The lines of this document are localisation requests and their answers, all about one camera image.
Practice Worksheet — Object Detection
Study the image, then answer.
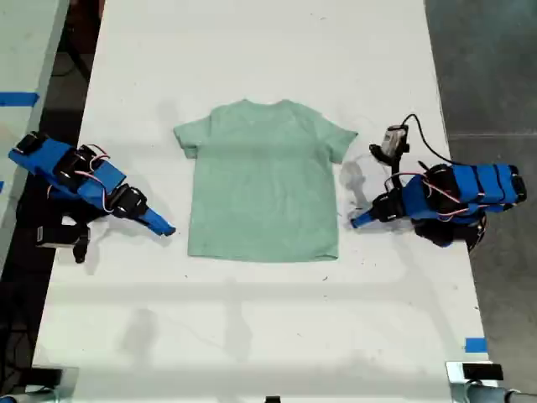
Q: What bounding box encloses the pale green T-shirt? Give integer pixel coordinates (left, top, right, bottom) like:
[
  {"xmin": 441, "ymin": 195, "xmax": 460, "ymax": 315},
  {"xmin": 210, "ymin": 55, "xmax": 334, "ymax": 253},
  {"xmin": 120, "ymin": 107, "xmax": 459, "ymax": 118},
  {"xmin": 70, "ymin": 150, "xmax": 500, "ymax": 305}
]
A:
[{"xmin": 172, "ymin": 98, "xmax": 360, "ymax": 264}]

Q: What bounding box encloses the long blue tape strip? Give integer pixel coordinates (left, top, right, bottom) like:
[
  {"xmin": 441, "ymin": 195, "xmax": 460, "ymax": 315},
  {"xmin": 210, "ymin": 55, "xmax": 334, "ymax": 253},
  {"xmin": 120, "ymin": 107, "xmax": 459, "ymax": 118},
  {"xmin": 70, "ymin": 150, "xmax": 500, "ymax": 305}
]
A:
[{"xmin": 0, "ymin": 92, "xmax": 39, "ymax": 107}]

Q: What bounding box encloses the black table clamp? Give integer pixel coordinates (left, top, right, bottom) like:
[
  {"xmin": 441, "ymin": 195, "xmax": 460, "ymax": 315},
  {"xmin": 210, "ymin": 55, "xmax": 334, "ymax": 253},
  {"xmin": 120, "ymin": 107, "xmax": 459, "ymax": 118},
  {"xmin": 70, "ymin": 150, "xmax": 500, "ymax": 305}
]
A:
[{"xmin": 31, "ymin": 366, "xmax": 80, "ymax": 394}]

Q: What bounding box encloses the small black box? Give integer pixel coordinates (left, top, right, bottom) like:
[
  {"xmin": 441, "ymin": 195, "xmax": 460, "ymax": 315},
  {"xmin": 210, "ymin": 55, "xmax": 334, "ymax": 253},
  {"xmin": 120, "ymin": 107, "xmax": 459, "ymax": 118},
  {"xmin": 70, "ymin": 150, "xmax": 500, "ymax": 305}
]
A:
[{"xmin": 461, "ymin": 364, "xmax": 503, "ymax": 381}]

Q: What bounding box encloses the grey tube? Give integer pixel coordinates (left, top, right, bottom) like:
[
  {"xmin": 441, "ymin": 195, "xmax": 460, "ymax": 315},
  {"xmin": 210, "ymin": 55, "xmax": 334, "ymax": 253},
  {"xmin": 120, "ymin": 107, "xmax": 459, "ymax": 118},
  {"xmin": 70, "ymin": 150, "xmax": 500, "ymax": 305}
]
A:
[{"xmin": 463, "ymin": 384, "xmax": 537, "ymax": 403}]

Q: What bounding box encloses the black camera stalk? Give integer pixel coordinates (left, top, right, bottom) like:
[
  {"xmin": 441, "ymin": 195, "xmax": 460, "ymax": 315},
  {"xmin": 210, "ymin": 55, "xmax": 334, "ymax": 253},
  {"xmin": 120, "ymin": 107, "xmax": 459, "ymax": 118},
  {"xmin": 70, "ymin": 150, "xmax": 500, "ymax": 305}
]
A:
[
  {"xmin": 73, "ymin": 226, "xmax": 92, "ymax": 264},
  {"xmin": 368, "ymin": 144, "xmax": 411, "ymax": 177}
]

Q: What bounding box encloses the grey camera box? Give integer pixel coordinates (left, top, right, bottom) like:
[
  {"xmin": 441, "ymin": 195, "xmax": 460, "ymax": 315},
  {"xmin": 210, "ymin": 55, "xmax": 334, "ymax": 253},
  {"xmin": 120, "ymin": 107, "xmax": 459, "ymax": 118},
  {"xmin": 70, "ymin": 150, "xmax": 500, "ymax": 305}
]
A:
[{"xmin": 382, "ymin": 125, "xmax": 410, "ymax": 160}]

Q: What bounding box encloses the black camera cable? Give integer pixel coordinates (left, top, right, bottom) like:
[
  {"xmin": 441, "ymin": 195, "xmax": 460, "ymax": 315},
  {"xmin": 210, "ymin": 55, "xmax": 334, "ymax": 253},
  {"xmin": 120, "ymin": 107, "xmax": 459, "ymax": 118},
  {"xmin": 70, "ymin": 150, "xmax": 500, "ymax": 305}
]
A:
[{"xmin": 401, "ymin": 113, "xmax": 454, "ymax": 165}]

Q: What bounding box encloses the black camera box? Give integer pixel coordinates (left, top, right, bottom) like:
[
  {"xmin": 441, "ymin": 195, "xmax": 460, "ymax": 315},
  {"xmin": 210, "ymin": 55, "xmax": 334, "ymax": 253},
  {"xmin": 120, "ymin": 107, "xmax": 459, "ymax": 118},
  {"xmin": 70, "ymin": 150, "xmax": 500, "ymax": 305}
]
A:
[{"xmin": 35, "ymin": 224, "xmax": 81, "ymax": 249}]

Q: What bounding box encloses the shiny metal table bracket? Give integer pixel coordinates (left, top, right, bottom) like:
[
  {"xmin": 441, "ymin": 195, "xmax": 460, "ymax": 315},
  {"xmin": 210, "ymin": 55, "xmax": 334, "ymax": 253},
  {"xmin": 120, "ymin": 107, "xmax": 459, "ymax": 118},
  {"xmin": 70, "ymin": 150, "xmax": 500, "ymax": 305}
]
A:
[{"xmin": 445, "ymin": 360, "xmax": 507, "ymax": 403}]

